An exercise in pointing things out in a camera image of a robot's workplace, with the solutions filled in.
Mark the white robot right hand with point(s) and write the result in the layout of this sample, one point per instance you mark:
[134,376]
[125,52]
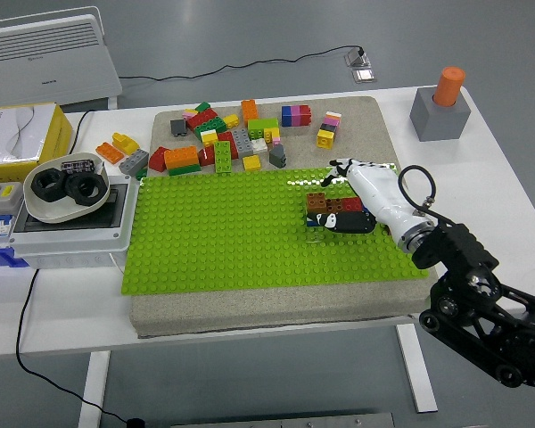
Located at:
[383,191]

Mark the brown square brick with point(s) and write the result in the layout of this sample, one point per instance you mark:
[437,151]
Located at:
[315,203]
[334,205]

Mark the brick column with yellow end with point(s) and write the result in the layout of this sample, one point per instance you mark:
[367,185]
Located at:
[325,139]

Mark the brick column with blue end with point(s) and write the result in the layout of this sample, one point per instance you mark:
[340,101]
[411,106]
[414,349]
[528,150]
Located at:
[296,116]

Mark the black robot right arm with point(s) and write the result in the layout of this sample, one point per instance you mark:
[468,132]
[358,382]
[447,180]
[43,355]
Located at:
[455,249]

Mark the green studded baseplate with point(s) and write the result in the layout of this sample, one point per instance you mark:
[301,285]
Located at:
[227,232]

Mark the grey cube holder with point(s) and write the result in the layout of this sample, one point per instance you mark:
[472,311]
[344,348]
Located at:
[437,122]

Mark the dark grey sloped brick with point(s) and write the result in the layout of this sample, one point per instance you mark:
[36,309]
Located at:
[277,156]

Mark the closed metal floor socket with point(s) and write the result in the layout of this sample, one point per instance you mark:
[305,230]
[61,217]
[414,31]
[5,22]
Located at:
[365,75]

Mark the small pink brick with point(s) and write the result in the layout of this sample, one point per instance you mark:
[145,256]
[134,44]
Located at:
[188,117]
[277,140]

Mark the orange cylinder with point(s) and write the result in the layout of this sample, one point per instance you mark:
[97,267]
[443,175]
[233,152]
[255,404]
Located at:
[449,87]

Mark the small yellow brick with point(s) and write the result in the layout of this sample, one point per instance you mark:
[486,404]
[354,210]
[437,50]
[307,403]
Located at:
[271,134]
[190,111]

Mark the white square brick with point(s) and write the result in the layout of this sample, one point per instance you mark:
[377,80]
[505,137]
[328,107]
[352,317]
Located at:
[259,145]

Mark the open metal floor socket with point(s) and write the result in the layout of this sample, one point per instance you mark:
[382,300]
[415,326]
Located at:
[356,61]

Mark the yellow square brick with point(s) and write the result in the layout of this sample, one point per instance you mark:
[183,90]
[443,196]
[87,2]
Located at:
[232,121]
[251,163]

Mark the lime green long brick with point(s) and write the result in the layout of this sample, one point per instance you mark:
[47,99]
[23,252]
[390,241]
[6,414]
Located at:
[263,125]

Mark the light grey long brick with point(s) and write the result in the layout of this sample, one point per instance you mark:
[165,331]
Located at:
[134,161]
[243,142]

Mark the orange tall brick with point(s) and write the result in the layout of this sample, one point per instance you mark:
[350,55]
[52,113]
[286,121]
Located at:
[249,110]

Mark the red long brick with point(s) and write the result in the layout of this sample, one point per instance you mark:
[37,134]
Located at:
[228,139]
[203,118]

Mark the lime green flat brick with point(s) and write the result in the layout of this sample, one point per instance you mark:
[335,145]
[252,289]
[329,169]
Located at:
[223,157]

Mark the grey-brown foam mat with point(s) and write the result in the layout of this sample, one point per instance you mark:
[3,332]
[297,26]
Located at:
[249,312]

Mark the white table leg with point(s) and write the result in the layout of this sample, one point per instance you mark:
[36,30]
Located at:
[93,388]
[417,370]

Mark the yellow and white brick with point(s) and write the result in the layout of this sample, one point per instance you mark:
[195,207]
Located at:
[209,137]

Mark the green flat long brick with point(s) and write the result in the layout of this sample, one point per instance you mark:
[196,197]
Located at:
[185,170]

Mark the small green brick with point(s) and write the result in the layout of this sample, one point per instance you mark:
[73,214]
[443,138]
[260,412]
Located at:
[202,107]
[142,173]

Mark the orange long brick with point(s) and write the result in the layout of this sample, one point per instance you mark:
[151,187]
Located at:
[181,158]
[109,153]

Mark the dark grey square brick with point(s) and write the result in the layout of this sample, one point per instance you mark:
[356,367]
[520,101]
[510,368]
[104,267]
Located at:
[178,128]

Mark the red sloped brick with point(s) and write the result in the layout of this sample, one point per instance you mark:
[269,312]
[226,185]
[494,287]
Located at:
[158,159]

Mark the yellow curved brick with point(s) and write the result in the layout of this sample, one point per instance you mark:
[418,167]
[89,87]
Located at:
[125,142]

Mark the small black component strip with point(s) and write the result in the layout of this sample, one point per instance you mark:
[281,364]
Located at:
[78,166]

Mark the black plastic hex nut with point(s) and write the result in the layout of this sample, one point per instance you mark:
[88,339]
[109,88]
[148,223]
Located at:
[73,194]
[35,187]

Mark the white shallow bowl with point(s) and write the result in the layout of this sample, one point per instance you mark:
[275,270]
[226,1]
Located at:
[53,214]

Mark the yellow tissue box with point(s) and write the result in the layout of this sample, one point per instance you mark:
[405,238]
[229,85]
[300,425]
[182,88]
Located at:
[55,134]

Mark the white panel heater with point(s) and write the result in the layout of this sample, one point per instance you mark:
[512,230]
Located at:
[49,58]

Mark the grey push-button box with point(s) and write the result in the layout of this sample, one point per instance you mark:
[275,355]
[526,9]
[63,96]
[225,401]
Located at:
[2,198]

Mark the blue plastic bin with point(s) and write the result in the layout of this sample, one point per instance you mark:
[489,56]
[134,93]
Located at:
[0,258]

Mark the grey electrical enclosure box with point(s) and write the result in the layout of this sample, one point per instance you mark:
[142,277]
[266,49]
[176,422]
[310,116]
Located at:
[71,247]

